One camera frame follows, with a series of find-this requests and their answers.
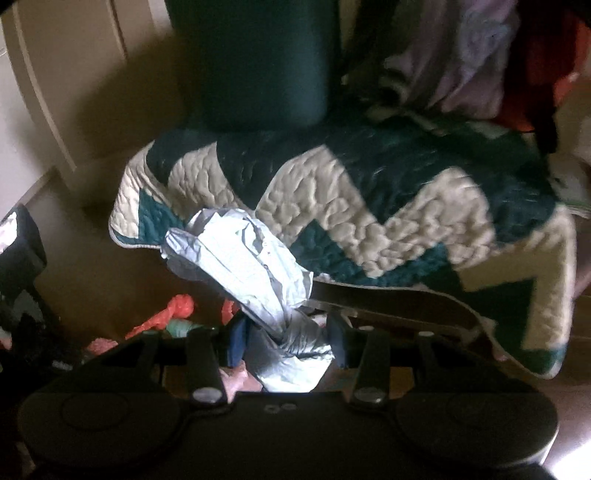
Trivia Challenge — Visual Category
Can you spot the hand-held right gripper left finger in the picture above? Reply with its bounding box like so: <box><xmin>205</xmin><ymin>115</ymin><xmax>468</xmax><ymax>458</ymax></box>
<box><xmin>99</xmin><ymin>318</ymin><xmax>252</xmax><ymax>407</ymax></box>

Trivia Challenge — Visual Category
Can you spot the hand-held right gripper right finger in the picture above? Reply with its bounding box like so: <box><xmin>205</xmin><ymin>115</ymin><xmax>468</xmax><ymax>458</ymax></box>
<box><xmin>325</xmin><ymin>314</ymin><xmax>468</xmax><ymax>409</ymax></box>

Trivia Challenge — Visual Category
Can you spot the light blue shirt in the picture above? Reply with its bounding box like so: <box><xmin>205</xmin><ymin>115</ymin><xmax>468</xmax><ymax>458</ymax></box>
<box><xmin>161</xmin><ymin>208</ymin><xmax>335</xmax><ymax>393</ymax></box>

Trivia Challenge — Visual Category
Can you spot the red foam fruit net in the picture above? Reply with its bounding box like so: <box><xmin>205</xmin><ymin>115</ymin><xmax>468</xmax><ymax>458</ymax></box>
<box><xmin>124</xmin><ymin>294</ymin><xmax>195</xmax><ymax>343</ymax></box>

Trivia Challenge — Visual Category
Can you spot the green and white quilted blanket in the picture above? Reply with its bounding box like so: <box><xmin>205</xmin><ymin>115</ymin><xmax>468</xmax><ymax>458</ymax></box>
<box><xmin>109</xmin><ymin>124</ymin><xmax>578</xmax><ymax>380</ymax></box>

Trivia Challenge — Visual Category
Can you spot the cream cabinet door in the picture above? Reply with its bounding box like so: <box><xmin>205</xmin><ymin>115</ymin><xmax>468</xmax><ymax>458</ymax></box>
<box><xmin>0</xmin><ymin>0</ymin><xmax>139</xmax><ymax>172</ymax></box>

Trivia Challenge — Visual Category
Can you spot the dark green cylinder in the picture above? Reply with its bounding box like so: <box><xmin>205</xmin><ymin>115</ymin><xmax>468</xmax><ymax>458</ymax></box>
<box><xmin>164</xmin><ymin>0</ymin><xmax>343</xmax><ymax>134</ymax></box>

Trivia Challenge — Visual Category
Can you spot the pale purple cloth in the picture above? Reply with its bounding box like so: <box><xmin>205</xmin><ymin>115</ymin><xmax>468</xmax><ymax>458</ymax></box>
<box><xmin>383</xmin><ymin>0</ymin><xmax>520</xmax><ymax>121</ymax></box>

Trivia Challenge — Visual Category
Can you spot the red cloth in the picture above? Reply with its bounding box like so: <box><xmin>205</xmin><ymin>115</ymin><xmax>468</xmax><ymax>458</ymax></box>
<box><xmin>496</xmin><ymin>9</ymin><xmax>591</xmax><ymax>134</ymax></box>

